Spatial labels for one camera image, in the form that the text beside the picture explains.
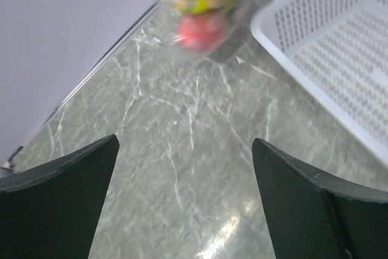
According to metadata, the white perforated shallow tray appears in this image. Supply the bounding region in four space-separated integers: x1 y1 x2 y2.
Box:
250 0 387 164

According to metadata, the clear zip bag pink slider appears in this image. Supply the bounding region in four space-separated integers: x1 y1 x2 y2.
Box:
158 0 255 61

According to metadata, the fake red tomato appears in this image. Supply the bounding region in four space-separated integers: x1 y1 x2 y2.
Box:
176 13 226 52

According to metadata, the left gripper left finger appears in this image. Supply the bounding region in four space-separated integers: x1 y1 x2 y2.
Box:
1 135 119 258

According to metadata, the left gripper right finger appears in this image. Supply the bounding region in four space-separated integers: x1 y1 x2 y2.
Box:
252 138 387 258

